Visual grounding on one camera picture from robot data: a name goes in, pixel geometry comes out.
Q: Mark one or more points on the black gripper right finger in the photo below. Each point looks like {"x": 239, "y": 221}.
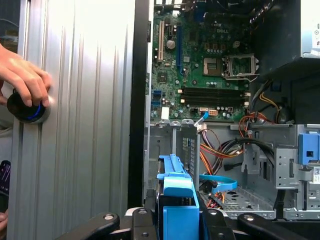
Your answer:
{"x": 217, "y": 225}

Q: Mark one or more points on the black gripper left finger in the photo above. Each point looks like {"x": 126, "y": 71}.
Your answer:
{"x": 110, "y": 221}

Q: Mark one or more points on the hard disk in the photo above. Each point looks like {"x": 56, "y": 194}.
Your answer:
{"x": 181, "y": 220}

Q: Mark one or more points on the round black blue-ringed tool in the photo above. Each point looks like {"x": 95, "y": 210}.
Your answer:
{"x": 22, "y": 112}

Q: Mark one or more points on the perforated metal disk bay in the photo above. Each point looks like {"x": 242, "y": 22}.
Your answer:
{"x": 250, "y": 205}

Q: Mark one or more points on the person's bare hand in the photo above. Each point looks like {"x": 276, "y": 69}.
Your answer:
{"x": 22, "y": 75}
{"x": 3, "y": 221}

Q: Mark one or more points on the metal optical drive cage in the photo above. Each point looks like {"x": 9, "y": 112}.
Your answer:
{"x": 287, "y": 170}

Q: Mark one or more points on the dark purple patterned object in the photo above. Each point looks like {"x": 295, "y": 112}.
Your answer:
{"x": 5, "y": 177}

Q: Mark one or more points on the blue plastic bay latch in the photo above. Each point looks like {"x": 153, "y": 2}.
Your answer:
{"x": 308, "y": 147}

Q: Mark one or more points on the black RAM slot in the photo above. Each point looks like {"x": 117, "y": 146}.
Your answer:
{"x": 212, "y": 98}
{"x": 212, "y": 89}
{"x": 212, "y": 102}
{"x": 212, "y": 93}

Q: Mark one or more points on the black PC case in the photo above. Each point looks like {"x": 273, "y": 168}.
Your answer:
{"x": 137, "y": 100}

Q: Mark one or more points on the metal locking lever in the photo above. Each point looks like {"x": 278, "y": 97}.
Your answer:
{"x": 240, "y": 79}

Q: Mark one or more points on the CPU socket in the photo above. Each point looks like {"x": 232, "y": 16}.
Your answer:
{"x": 212, "y": 66}

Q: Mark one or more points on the metal socket cover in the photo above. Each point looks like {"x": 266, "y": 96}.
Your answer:
{"x": 253, "y": 66}

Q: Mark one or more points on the blue expansion slot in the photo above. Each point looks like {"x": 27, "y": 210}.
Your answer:
{"x": 178, "y": 50}

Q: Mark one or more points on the white expansion slot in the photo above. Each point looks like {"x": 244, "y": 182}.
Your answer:
{"x": 160, "y": 42}

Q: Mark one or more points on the silver coin battery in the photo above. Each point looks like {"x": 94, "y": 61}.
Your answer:
{"x": 171, "y": 44}

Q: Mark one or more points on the green motherboard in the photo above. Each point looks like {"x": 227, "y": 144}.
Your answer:
{"x": 200, "y": 37}

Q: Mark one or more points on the grey power supply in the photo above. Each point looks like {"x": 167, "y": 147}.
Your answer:
{"x": 277, "y": 32}

